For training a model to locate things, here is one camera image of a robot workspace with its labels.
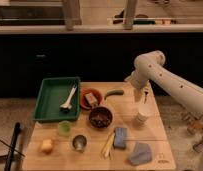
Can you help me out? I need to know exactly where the yellow round fruit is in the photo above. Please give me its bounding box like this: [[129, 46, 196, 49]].
[[40, 139, 54, 154]]

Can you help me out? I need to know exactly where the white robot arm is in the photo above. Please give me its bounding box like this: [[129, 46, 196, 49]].
[[128, 50, 203, 124]]

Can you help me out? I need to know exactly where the white brush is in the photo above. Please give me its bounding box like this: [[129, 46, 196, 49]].
[[60, 85, 77, 111]]

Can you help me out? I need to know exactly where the green plastic tray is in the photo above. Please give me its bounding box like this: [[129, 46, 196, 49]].
[[33, 77, 80, 123]]

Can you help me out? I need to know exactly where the dark brown bowl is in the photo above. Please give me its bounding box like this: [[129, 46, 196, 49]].
[[89, 106, 113, 129]]

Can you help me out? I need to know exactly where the black pole stand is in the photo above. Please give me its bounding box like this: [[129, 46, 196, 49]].
[[4, 122, 20, 171]]

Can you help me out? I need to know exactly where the brown sponge block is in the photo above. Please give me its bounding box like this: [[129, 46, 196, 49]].
[[85, 93, 98, 108]]

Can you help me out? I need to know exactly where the white plastic cup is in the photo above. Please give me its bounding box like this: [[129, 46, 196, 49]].
[[137, 104, 152, 123]]

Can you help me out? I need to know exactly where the orange bowl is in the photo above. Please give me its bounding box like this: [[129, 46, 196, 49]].
[[80, 88, 103, 110]]

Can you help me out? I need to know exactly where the green plastic cup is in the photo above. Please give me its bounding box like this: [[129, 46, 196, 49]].
[[57, 120, 71, 137]]

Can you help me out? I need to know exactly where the metal cup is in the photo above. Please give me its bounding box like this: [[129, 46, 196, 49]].
[[72, 135, 87, 151]]

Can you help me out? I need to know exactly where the blue sponge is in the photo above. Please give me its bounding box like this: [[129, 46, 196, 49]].
[[114, 127, 127, 149]]

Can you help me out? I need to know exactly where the grey blue cloth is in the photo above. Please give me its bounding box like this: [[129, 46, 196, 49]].
[[128, 142, 152, 166]]

